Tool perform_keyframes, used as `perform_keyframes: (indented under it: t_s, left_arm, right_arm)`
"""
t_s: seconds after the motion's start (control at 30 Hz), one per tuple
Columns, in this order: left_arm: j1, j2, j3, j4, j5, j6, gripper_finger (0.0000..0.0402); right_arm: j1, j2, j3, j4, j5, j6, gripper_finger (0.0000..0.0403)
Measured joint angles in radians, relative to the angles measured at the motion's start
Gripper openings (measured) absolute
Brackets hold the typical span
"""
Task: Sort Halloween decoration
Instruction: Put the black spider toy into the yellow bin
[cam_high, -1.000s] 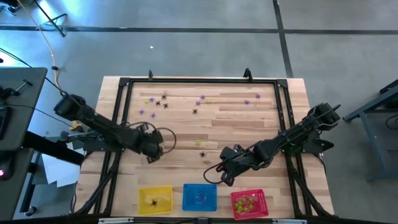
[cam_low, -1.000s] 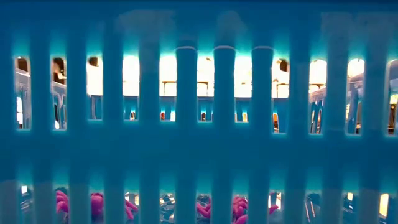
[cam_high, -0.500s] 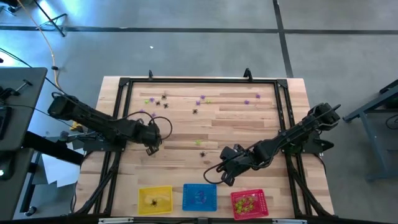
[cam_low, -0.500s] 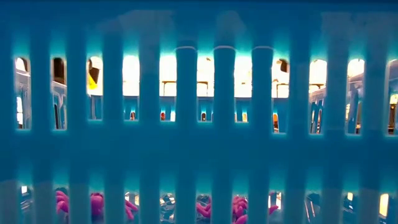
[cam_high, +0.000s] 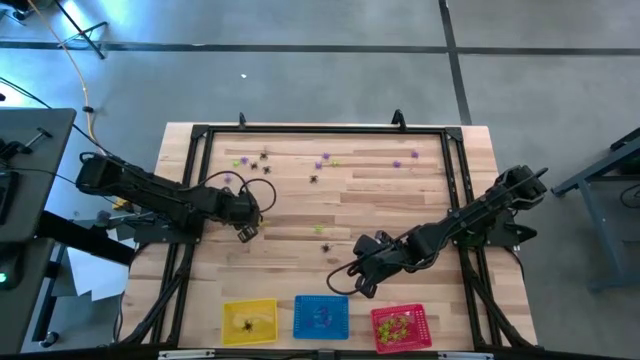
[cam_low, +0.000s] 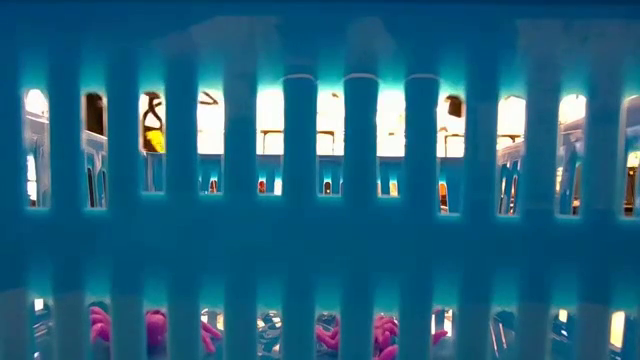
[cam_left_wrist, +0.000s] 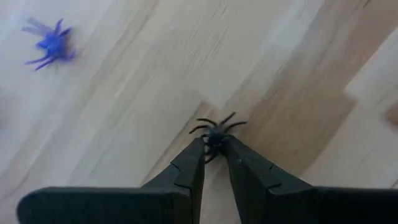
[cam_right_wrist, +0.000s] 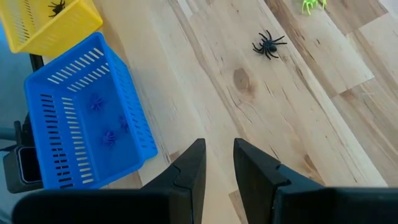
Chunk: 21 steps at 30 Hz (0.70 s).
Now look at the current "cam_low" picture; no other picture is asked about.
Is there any blue plastic slotted basket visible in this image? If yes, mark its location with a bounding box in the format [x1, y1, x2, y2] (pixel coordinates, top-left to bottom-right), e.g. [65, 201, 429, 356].
[0, 0, 640, 360]

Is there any purple plastic spider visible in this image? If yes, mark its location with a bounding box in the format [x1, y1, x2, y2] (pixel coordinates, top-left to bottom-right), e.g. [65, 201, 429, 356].
[314, 312, 450, 360]
[88, 304, 225, 357]

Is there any background room table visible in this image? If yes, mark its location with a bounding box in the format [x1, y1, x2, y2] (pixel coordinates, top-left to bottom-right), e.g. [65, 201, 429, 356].
[443, 132, 466, 157]
[259, 130, 336, 155]

